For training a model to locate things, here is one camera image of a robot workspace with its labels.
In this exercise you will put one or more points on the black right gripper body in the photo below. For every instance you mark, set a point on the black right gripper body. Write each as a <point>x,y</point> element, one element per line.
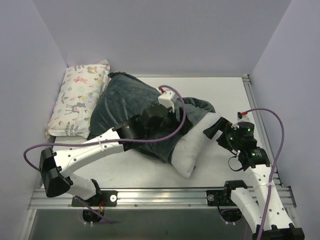
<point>222,132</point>

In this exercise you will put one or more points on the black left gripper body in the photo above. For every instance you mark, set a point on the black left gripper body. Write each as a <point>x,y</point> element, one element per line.
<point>173,118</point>

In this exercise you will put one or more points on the white pillow insert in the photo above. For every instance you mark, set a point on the white pillow insert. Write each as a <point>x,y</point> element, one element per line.
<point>188,148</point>

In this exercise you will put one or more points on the zebra pillowcase with grey lining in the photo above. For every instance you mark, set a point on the zebra pillowcase with grey lining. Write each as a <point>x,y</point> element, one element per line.
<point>126,96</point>

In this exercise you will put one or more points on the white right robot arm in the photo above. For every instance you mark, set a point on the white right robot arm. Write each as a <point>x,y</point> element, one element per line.
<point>256,196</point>

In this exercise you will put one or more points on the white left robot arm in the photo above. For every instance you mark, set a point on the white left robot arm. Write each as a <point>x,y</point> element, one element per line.
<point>57,167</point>

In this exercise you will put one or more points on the floral animal print pillow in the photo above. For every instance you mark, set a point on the floral animal print pillow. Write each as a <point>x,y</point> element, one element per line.
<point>81,87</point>

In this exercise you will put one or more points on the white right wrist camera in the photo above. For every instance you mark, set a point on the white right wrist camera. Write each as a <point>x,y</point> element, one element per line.
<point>242,117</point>

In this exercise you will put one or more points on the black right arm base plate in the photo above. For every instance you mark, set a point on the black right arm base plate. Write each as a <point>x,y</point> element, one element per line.
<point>217,198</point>

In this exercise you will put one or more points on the aluminium front rail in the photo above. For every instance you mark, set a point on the aluminium front rail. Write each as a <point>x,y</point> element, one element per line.
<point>136,198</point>

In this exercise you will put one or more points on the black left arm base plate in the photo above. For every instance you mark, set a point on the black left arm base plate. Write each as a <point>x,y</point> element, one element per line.
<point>104,198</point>

